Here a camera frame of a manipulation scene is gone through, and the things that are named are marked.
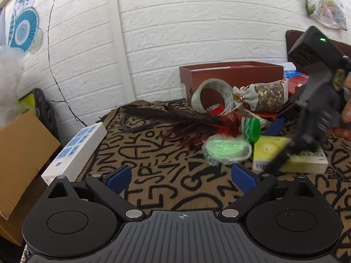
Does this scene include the plastic bag on wall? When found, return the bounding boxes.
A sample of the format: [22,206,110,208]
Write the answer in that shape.
[304,0,347,31]

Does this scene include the dark feather duster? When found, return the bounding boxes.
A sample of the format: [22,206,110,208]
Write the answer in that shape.
[123,106,241,150]

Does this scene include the blue paper fan decoration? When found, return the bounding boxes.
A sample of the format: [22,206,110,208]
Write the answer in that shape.
[7,0,43,54]

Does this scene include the brown cardboard box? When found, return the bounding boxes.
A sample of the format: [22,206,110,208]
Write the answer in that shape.
[1,111,61,246]

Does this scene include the person's right hand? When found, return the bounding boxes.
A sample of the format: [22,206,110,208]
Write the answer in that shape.
[333,74,351,141]

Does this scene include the red flat box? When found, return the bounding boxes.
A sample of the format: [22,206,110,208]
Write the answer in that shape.
[284,71,309,96]

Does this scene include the blue white package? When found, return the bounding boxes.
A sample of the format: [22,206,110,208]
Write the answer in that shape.
[281,62,302,79]

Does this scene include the clear plastic bag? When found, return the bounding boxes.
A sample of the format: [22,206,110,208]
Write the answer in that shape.
[0,45,24,128]

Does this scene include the letter patterned brown cloth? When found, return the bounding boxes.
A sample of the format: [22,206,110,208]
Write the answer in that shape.
[20,98,351,263]

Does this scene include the black hanging cable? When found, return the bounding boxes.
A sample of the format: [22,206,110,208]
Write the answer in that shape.
[47,0,88,127]

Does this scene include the yellow medicine box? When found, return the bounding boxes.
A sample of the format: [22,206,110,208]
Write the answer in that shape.
[252,136,328,174]

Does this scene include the clear tape roll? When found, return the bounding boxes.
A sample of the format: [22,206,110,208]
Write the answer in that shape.
[191,78,234,113]

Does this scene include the dried herb sachet bag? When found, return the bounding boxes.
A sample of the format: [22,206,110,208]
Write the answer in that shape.
[233,78,288,113]

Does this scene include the green wrapped tape roll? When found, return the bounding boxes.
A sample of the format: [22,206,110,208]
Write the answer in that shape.
[202,134,252,166]

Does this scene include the dark red cardboard box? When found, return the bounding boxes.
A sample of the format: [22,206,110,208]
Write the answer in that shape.
[179,61,284,103]

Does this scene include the white blue power strip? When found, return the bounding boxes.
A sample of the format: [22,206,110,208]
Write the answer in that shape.
[41,122,107,186]

